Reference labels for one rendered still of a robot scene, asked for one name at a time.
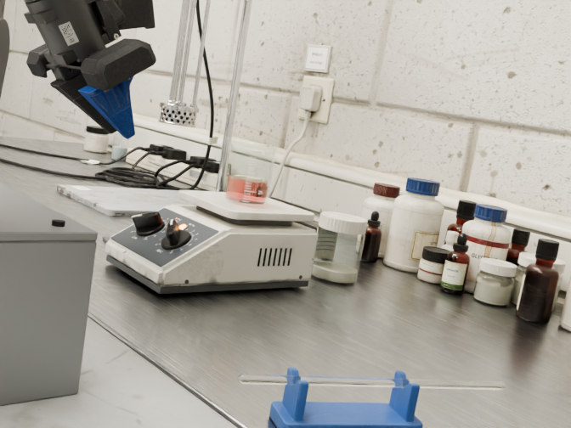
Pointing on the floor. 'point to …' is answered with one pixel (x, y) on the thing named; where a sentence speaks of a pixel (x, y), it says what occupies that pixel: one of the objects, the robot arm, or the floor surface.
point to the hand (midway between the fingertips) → (108, 105)
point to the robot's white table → (115, 395)
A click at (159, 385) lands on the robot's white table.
